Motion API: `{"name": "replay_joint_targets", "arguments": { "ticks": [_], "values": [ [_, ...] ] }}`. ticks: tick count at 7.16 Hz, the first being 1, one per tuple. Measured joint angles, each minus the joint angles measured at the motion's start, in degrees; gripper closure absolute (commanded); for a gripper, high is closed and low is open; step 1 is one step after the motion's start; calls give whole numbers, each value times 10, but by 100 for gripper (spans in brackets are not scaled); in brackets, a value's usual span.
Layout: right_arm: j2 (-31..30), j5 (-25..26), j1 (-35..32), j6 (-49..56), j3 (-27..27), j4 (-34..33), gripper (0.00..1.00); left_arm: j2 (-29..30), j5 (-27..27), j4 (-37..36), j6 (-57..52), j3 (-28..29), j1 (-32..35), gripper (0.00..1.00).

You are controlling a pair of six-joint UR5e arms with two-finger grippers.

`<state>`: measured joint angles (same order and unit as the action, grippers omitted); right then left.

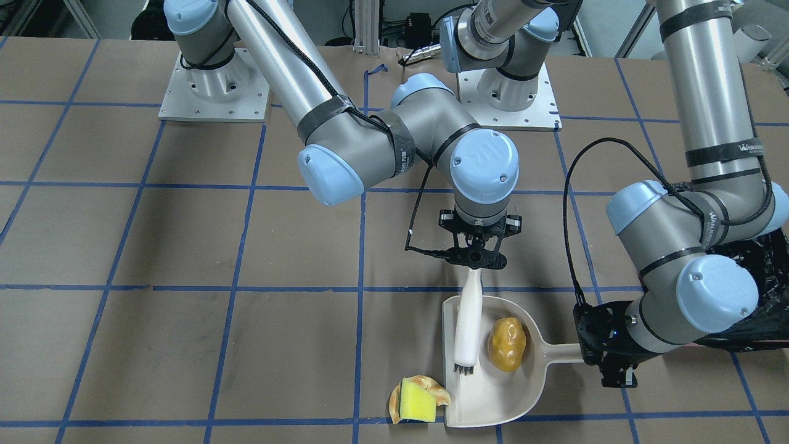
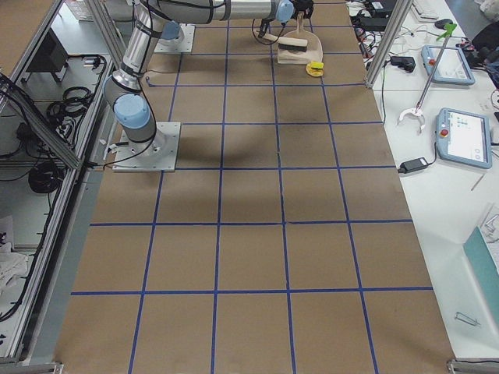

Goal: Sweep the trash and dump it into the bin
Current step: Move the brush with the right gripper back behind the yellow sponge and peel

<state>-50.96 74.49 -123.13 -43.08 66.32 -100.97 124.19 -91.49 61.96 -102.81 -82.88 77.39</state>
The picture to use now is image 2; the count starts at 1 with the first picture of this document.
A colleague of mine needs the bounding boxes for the beige hand brush black bristles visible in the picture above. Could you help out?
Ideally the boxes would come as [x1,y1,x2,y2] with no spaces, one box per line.
[263,33,308,51]

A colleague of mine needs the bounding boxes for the beige plastic dustpan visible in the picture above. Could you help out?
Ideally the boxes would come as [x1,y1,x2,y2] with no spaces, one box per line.
[277,12,323,65]

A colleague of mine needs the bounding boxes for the yellow green sponge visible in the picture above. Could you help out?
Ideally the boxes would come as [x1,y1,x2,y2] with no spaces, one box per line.
[309,62,324,70]

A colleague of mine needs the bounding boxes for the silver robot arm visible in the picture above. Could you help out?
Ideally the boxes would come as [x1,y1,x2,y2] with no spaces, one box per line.
[154,1,314,43]
[104,1,295,158]

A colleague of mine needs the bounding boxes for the black power brick top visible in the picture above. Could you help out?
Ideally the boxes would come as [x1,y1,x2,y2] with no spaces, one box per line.
[366,0,397,12]

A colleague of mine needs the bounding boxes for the black power adapter far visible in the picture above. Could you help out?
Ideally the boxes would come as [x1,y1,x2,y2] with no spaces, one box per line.
[390,56,416,73]

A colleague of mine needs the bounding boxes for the black power adapter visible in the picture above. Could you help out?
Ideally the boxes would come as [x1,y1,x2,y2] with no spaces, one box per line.
[398,157,430,174]
[390,56,416,73]

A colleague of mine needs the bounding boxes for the white keyboard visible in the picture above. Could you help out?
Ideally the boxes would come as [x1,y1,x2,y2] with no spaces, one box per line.
[411,0,439,22]

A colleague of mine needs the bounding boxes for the far blue teach pendant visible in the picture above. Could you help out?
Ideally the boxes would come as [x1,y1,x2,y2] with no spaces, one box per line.
[421,45,476,86]

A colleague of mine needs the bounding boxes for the blue teach pendant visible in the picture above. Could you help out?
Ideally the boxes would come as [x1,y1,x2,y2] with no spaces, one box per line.
[435,108,492,169]
[421,45,476,86]

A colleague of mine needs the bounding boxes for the black power adapter near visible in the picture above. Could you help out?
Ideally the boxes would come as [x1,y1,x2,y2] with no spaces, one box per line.
[398,157,430,174]

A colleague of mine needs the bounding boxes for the near blue teach pendant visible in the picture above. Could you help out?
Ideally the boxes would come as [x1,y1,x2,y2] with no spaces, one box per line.
[435,108,492,169]

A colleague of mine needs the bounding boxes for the teal board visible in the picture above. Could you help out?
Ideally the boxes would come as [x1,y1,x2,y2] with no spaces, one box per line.
[464,227,498,320]

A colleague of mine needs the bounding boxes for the metal clip on table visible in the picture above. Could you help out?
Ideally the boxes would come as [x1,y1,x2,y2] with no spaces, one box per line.
[455,312,480,326]

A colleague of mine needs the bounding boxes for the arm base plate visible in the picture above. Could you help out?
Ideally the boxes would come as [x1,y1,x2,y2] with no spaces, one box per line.
[112,122,181,172]
[154,22,196,54]

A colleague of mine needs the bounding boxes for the aluminium frame post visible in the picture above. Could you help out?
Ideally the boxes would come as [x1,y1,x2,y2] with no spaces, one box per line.
[365,0,412,89]

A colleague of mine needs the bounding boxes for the reacher grabber tool green handle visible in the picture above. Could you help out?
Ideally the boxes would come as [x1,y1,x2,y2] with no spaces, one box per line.
[397,22,458,136]

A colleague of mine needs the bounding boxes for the black cable coil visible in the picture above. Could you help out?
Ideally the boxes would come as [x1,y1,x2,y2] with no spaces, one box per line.
[47,86,98,118]

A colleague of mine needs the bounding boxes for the black box under frame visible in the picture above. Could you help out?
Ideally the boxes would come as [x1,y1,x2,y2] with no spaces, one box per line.
[21,29,69,83]

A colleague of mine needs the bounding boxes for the aluminium frame rail left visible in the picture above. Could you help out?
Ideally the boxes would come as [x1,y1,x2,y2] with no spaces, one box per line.
[1,1,124,372]

